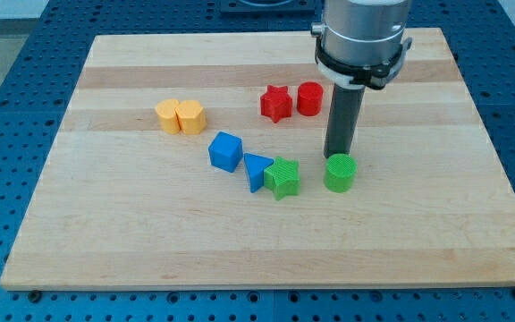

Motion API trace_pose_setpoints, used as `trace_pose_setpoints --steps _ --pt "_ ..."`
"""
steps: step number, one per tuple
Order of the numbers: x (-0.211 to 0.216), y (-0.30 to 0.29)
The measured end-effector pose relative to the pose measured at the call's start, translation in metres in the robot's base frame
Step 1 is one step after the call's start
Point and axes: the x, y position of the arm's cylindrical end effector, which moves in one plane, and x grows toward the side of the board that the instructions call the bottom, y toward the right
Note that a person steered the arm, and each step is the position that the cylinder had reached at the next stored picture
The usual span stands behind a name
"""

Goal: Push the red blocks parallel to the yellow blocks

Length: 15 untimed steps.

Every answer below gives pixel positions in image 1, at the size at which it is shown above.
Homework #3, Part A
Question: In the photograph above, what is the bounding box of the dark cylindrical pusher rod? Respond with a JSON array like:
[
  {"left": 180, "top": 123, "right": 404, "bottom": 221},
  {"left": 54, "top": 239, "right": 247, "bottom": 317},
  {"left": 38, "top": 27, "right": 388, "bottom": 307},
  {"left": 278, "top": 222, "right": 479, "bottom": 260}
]
[{"left": 324, "top": 85, "right": 365, "bottom": 158}]

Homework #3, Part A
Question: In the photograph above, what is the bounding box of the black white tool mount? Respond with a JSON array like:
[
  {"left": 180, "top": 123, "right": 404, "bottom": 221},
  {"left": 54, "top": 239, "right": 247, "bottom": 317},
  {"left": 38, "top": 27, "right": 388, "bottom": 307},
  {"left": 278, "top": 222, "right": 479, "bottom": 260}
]
[{"left": 315, "top": 37, "right": 413, "bottom": 90}]

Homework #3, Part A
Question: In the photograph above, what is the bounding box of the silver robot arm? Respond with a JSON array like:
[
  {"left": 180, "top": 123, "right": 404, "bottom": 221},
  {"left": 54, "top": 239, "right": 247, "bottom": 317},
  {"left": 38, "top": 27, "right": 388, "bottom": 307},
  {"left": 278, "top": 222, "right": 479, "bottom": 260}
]
[{"left": 311, "top": 0, "right": 412, "bottom": 158}]

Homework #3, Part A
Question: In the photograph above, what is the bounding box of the red cylinder block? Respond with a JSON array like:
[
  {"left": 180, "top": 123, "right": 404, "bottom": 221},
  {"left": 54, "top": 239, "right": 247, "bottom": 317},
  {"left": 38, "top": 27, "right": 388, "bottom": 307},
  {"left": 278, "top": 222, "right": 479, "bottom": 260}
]
[{"left": 297, "top": 81, "right": 324, "bottom": 116}]

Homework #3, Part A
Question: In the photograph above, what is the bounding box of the green cylinder block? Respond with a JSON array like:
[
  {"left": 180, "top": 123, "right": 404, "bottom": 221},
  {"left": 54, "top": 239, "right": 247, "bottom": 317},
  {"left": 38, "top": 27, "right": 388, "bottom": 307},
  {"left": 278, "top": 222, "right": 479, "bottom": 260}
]
[{"left": 324, "top": 154, "right": 357, "bottom": 193}]

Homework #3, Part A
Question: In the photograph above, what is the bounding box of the red star block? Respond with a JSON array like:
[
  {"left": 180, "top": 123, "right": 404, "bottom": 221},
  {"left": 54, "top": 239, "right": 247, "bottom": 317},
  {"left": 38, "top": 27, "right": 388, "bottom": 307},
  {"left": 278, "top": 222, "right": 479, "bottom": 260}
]
[{"left": 260, "top": 85, "right": 292, "bottom": 123}]

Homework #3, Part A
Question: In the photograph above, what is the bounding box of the green star block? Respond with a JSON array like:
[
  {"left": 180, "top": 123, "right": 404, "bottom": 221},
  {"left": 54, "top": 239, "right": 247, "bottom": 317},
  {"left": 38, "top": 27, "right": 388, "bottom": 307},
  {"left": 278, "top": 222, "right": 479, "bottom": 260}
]
[{"left": 264, "top": 157, "right": 300, "bottom": 200}]

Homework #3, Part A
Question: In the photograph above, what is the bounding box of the blue triangle block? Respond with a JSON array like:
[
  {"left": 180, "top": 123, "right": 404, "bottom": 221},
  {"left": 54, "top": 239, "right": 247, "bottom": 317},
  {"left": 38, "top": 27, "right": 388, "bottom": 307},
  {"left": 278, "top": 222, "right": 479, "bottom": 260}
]
[{"left": 243, "top": 153, "right": 274, "bottom": 193}]

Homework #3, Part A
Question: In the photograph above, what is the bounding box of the blue cube block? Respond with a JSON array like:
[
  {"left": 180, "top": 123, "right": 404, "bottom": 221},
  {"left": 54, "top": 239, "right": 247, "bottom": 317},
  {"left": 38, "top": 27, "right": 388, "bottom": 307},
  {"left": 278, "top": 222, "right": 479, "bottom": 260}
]
[{"left": 208, "top": 131, "right": 243, "bottom": 173}]

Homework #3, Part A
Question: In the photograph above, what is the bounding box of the yellow hexagon block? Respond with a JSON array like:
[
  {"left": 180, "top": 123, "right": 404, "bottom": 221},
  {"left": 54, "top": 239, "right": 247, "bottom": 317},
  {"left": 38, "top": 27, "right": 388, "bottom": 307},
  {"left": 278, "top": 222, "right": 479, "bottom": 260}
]
[{"left": 175, "top": 100, "right": 207, "bottom": 135}]

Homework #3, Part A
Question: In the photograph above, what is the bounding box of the wooden board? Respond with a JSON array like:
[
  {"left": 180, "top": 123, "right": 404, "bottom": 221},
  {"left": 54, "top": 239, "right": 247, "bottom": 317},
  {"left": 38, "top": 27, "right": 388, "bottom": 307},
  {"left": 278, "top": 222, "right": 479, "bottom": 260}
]
[{"left": 0, "top": 28, "right": 515, "bottom": 291}]

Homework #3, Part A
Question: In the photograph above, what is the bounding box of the yellow rounded block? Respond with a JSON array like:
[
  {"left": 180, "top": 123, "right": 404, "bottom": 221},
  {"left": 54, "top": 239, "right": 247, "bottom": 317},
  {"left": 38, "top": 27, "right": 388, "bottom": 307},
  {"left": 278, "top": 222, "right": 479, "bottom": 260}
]
[{"left": 155, "top": 98, "right": 181, "bottom": 134}]

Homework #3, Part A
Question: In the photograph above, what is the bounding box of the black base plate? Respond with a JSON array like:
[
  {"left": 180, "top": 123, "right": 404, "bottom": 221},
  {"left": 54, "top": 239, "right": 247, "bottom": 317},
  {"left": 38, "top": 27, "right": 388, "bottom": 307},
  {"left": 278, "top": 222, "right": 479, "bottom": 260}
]
[{"left": 219, "top": 0, "right": 317, "bottom": 13}]

